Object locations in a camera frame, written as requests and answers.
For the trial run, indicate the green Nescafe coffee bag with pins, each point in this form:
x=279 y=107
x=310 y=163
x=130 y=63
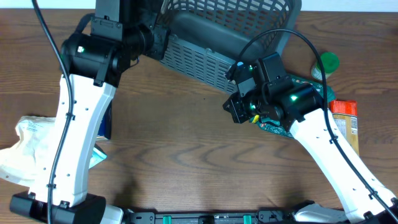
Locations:
x=278 y=104

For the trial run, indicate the teal wet wipes pack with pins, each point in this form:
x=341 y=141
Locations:
x=97 y=156

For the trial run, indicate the Kleenex tissue multipack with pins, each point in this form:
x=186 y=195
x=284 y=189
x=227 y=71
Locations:
x=104 y=132

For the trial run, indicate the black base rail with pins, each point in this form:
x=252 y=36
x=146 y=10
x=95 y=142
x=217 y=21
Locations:
x=262 y=216

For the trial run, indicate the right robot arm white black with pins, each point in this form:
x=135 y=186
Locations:
x=362 y=196

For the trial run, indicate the grey plastic basket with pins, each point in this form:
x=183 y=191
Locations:
x=207 y=36

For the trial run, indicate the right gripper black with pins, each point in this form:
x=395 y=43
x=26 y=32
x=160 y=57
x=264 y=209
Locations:
x=234 y=109

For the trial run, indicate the beige paper pouch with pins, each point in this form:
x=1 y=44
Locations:
x=20 y=162

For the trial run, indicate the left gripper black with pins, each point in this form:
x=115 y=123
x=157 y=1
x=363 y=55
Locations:
x=158 y=38

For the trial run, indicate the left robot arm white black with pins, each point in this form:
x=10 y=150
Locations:
x=92 y=65

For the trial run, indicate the green lid jar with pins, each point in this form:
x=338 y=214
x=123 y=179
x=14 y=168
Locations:
x=330 y=63

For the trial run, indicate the red tan pasta packet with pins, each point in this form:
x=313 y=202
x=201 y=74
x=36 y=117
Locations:
x=345 y=114

